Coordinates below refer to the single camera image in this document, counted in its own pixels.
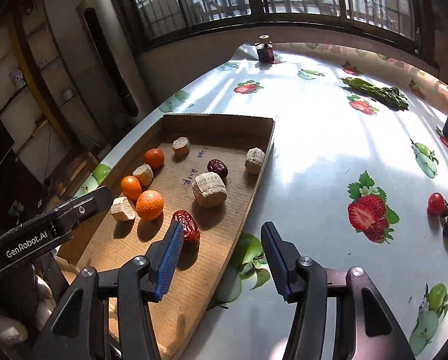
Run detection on white tower air conditioner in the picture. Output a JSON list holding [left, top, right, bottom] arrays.
[[76, 0, 153, 121]]

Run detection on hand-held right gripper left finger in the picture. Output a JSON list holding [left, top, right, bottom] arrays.
[[31, 220, 185, 360]]

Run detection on dark leafy greens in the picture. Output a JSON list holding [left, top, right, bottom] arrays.
[[362, 85, 410, 111]]

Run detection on small purple plush toy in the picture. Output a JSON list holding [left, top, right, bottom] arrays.
[[8, 69, 26, 90]]

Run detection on brown cardboard tray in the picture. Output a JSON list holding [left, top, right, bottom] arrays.
[[55, 113, 276, 360]]

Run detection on large beige fibrous chunk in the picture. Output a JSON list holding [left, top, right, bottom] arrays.
[[192, 171, 228, 209]]

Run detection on white rounded object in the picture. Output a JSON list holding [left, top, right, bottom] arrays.
[[0, 313, 29, 344]]

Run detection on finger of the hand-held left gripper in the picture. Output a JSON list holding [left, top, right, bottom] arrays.
[[55, 185, 114, 235]]

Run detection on green leafy vegetable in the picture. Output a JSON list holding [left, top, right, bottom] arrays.
[[338, 77, 376, 92]]

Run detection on orange tangerine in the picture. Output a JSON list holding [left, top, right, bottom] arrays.
[[143, 148, 165, 169], [136, 190, 165, 222], [120, 175, 143, 201]]

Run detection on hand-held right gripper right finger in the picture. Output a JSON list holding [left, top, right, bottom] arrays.
[[260, 222, 416, 360]]

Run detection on dark wooden stool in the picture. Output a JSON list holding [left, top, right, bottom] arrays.
[[44, 142, 108, 199]]

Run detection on dark glass jar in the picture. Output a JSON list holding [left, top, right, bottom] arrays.
[[256, 34, 275, 64]]

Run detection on fruit print tablecloth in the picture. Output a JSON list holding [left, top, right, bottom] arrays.
[[92, 43, 448, 360]]

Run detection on red tomato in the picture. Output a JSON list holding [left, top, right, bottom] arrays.
[[427, 192, 446, 216]]

